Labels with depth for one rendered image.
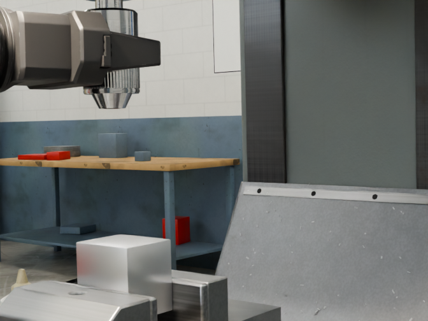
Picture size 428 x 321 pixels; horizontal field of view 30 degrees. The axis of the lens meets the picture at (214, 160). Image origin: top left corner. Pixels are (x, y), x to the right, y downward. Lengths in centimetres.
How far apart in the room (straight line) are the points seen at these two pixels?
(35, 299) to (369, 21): 51
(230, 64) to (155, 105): 86
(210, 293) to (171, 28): 584
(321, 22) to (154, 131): 562
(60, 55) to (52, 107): 699
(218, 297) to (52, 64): 24
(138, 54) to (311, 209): 40
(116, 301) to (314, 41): 49
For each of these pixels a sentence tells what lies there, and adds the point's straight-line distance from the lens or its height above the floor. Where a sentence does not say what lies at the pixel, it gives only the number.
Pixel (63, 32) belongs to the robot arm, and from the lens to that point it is 60.
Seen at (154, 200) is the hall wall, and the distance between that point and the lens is 661.
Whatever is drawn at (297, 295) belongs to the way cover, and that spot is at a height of 97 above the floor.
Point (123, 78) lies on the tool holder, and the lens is 64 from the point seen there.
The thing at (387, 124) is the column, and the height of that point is 117.
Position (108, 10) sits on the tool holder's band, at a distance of 65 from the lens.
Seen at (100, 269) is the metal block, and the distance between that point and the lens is 65.
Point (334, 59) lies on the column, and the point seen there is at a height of 125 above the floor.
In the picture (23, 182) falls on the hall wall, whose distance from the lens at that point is 799.
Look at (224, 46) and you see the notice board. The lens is 608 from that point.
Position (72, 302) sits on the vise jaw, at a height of 104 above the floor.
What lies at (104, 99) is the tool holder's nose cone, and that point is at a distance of 65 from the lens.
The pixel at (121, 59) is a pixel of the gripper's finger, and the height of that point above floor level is 123.
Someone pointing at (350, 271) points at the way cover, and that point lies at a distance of 91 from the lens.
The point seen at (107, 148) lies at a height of 96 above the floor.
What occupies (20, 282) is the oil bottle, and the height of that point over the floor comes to 103.
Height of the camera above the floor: 118
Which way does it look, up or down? 3 degrees down
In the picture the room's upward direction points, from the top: 1 degrees counter-clockwise
